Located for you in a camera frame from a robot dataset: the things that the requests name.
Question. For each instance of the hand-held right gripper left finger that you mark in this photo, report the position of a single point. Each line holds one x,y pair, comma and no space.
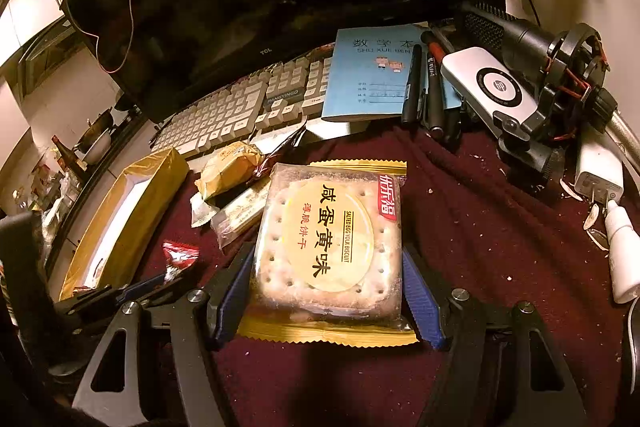
235,302

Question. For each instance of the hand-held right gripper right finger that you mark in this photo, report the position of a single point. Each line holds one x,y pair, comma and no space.
422,302

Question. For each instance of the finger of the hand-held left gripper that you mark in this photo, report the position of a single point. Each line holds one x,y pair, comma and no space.
145,287

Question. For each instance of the red snack packet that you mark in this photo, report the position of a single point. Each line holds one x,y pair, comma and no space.
180,257

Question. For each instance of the gold-edged white cardboard box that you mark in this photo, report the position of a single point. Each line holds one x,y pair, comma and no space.
150,187

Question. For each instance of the yellow biscuit packet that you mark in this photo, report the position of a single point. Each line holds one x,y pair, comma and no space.
325,247

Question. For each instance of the maroon tablecloth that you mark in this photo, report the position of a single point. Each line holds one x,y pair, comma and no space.
500,282

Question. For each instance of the pale snack bar packet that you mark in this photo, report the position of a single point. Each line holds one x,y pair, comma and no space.
240,212

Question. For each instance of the small white snack packet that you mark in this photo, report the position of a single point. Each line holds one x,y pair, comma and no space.
202,209

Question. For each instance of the dark glass bottle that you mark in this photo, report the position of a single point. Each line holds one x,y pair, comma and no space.
62,152

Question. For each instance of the kitchen counter cabinets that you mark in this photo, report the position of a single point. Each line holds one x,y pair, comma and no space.
100,167

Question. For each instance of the yellow cake packet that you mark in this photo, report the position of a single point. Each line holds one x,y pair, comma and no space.
227,169

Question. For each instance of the metal bowl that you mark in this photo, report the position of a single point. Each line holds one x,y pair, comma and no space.
97,147

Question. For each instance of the black wok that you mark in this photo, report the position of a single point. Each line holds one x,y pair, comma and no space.
95,127

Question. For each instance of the dark brown snack packet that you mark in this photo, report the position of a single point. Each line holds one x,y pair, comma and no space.
280,152

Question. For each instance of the white keyboard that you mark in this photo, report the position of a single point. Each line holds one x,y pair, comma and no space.
215,117

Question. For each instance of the sunflower seed shell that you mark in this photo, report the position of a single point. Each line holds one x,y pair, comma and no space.
571,191
593,217
597,240

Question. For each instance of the black marker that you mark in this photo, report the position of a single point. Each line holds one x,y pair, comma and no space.
435,102

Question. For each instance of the small white bottle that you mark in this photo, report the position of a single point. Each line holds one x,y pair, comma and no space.
622,252

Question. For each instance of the range hood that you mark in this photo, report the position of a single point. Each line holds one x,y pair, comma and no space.
47,57

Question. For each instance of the black pen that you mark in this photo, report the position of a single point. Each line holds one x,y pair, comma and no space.
412,87

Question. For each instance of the dark round object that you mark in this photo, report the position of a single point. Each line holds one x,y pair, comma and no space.
634,352

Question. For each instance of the white charger plug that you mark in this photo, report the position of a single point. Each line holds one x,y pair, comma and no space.
597,172

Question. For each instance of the white power bank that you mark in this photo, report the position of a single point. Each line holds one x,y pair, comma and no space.
490,89

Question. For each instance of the beige and dark keyboard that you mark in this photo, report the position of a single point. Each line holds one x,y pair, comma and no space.
290,82

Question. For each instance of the blue notebook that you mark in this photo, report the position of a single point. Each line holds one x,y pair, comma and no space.
370,77

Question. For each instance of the red-tipped pen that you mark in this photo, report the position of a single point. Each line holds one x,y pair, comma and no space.
437,51

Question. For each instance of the grey metal rod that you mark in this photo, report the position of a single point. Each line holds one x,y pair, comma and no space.
625,137

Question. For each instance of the black microphone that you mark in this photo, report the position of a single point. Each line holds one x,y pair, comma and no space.
520,39

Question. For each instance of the black computer monitor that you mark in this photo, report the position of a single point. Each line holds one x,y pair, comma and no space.
250,7

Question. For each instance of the black shock mount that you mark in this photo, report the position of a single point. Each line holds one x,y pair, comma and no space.
552,77

